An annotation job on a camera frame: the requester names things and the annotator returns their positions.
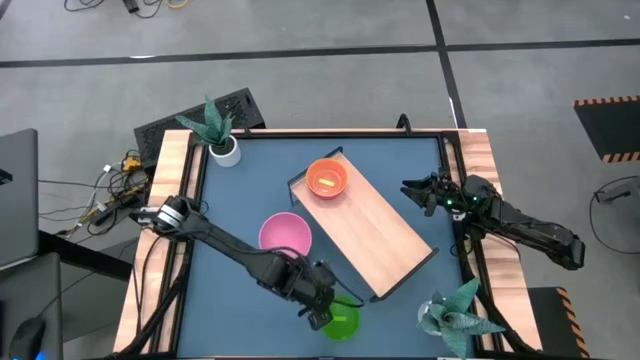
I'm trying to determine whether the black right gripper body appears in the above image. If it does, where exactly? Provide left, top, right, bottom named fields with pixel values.
left=427, top=172, right=469, bottom=221

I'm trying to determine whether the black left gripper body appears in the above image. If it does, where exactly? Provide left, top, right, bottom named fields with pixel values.
left=262, top=253, right=337, bottom=314

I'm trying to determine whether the green translucent small bowl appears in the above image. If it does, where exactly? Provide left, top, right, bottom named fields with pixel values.
left=319, top=294, right=361, bottom=343

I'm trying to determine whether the pink large bowl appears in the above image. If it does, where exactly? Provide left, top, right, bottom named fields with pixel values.
left=258, top=211, right=314, bottom=259

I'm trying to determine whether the orange translucent small bowl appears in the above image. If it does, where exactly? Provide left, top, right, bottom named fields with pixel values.
left=305, top=158, right=350, bottom=201

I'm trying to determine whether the snake plant in white pot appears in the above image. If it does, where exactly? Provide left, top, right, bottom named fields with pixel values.
left=174, top=94, right=242, bottom=169
left=416, top=277, right=507, bottom=359

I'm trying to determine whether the black hazard-striped floor mat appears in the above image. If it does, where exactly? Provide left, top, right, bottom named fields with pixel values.
left=527, top=286, right=592, bottom=360
left=572, top=95, right=640, bottom=164

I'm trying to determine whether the grey floor stand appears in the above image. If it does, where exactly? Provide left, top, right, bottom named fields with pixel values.
left=593, top=175, right=640, bottom=205

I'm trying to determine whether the black power strip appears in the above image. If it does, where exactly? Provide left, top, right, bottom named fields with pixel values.
left=89, top=192, right=149, bottom=227

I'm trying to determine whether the dark grey desk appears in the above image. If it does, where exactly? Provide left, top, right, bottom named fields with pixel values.
left=0, top=252, right=64, bottom=360

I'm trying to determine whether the black computer mouse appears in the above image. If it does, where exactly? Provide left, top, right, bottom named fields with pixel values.
left=8, top=316, right=47, bottom=360

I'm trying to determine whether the grey flat case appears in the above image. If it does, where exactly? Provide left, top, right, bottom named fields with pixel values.
left=0, top=128, right=40, bottom=269

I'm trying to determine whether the wooden shelf with black frame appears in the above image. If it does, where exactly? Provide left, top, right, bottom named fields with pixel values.
left=287, top=145, right=441, bottom=304

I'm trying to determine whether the black floor cable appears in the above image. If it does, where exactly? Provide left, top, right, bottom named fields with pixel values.
left=63, top=0, right=166, bottom=19
left=588, top=174, right=640, bottom=256

